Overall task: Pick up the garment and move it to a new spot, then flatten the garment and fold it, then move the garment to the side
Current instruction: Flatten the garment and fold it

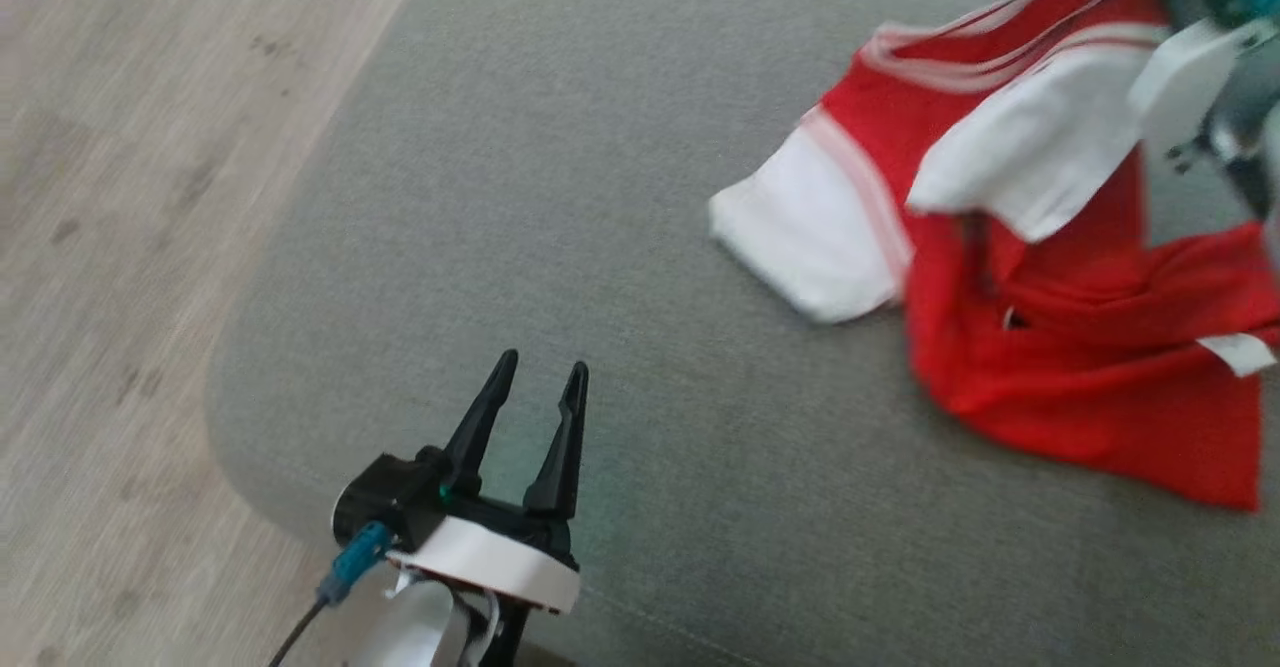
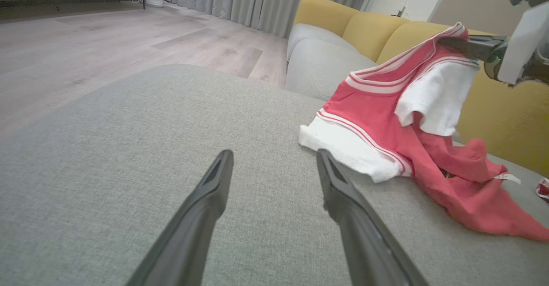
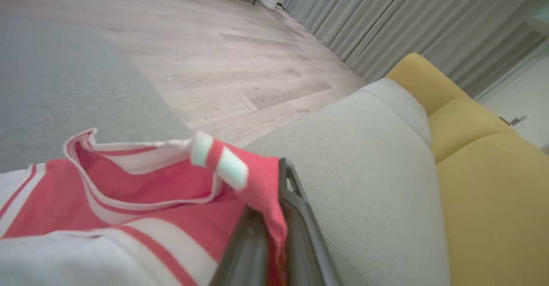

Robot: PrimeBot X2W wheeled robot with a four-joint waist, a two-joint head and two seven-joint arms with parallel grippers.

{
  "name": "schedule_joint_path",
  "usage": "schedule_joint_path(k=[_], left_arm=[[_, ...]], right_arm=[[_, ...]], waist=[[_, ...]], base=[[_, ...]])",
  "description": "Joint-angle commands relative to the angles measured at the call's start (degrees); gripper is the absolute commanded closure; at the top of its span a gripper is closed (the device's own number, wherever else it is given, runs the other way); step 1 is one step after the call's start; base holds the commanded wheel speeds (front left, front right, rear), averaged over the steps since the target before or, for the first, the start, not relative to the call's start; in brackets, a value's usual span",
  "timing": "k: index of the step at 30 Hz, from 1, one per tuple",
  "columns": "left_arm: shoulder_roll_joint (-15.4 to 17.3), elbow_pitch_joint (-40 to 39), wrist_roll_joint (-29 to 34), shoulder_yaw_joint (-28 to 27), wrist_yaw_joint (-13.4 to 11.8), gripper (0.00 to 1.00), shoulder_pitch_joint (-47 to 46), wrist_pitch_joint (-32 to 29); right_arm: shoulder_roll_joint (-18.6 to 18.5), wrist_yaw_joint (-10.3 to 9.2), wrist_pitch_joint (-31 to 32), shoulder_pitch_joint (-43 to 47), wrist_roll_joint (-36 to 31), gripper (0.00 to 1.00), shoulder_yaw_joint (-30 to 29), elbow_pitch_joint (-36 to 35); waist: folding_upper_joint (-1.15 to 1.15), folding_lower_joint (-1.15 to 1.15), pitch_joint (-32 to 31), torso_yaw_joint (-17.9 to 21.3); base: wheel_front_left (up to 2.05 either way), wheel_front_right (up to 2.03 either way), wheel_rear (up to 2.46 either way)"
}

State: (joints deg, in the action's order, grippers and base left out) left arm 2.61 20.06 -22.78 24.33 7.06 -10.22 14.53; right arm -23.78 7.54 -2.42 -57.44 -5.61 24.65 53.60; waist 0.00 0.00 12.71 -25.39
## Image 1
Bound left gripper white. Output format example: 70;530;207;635
385;349;590;667

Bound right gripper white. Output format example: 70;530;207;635
1128;17;1266;153

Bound red shirt with white sleeves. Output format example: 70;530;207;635
708;0;1280;513

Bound grey fabric sofa seat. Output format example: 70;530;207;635
205;0;1280;667

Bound left blue connector cable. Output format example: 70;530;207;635
268;521;393;667

